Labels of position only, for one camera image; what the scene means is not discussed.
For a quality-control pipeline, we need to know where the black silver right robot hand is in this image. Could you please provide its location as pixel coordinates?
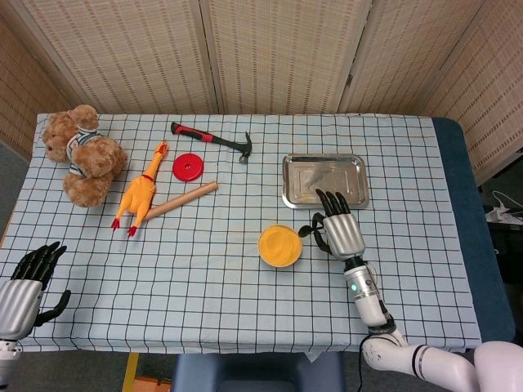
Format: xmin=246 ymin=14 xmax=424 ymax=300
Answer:
xmin=300 ymin=188 xmax=366 ymax=261

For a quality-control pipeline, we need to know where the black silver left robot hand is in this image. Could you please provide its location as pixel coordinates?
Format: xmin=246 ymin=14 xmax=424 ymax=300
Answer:
xmin=0 ymin=240 xmax=71 ymax=342

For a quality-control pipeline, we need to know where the black spoon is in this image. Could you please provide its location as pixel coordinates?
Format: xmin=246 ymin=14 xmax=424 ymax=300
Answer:
xmin=297 ymin=225 xmax=328 ymax=239

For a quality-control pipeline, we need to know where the white bowl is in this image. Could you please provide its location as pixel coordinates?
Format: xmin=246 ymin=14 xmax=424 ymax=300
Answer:
xmin=257 ymin=225 xmax=304 ymax=270

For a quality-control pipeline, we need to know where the orange powder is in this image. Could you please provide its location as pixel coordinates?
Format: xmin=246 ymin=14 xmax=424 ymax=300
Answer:
xmin=259 ymin=225 xmax=302 ymax=266

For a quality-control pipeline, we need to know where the stainless steel tray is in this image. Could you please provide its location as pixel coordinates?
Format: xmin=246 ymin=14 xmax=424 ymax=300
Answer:
xmin=281 ymin=153 xmax=371 ymax=210

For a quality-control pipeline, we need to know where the blue padded table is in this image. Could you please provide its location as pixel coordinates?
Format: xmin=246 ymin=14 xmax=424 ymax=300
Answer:
xmin=431 ymin=117 xmax=516 ymax=344

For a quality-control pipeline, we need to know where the light blue checkered tablecloth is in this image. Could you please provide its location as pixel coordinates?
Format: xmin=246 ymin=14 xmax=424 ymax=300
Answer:
xmin=0 ymin=112 xmax=483 ymax=355

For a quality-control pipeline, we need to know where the orange box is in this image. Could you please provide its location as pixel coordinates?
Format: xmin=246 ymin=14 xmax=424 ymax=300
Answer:
xmin=133 ymin=377 xmax=172 ymax=392

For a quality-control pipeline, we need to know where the wooden rolling stick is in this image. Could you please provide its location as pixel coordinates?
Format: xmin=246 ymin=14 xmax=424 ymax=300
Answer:
xmin=143 ymin=181 xmax=220 ymax=222

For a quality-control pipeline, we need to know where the blue chair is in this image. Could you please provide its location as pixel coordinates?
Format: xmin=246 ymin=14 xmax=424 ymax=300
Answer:
xmin=171 ymin=351 xmax=346 ymax=392

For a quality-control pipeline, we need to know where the brown teddy bear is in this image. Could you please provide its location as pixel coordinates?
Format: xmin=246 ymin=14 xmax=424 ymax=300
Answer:
xmin=42 ymin=104 xmax=129 ymax=208

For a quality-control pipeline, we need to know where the yellow rubber chicken toy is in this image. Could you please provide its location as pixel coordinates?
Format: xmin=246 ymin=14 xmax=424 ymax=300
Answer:
xmin=111 ymin=140 xmax=169 ymax=238

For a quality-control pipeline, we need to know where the red round disc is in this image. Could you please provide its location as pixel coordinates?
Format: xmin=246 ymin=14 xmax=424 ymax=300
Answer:
xmin=172 ymin=152 xmax=204 ymax=181

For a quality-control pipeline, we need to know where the red black claw hammer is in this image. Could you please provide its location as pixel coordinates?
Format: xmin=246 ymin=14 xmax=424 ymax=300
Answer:
xmin=170 ymin=121 xmax=253 ymax=165

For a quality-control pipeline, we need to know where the beige folding screen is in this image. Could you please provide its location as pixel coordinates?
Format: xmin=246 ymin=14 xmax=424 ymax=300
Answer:
xmin=0 ymin=0 xmax=523 ymax=187

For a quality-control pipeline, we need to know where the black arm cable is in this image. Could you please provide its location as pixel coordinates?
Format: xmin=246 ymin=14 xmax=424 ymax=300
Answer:
xmin=356 ymin=333 xmax=371 ymax=392

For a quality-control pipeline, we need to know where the white cable clutter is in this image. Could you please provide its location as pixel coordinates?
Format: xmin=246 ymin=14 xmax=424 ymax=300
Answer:
xmin=484 ymin=189 xmax=523 ymax=225

